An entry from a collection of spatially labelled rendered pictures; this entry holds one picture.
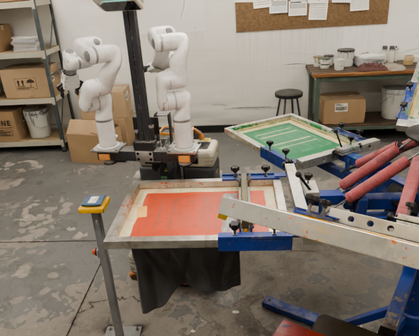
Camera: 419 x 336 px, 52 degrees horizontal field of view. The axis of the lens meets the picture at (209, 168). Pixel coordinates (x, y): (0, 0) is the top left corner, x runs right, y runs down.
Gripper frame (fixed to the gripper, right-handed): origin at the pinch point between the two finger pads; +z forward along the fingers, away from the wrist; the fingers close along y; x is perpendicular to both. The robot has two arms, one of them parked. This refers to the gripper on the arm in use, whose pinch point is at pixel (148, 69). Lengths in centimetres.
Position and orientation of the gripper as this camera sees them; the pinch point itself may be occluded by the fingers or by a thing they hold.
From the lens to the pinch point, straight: 277.8
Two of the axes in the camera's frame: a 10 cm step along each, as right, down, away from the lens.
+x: -1.3, -9.9, -0.3
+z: -6.3, 0.5, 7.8
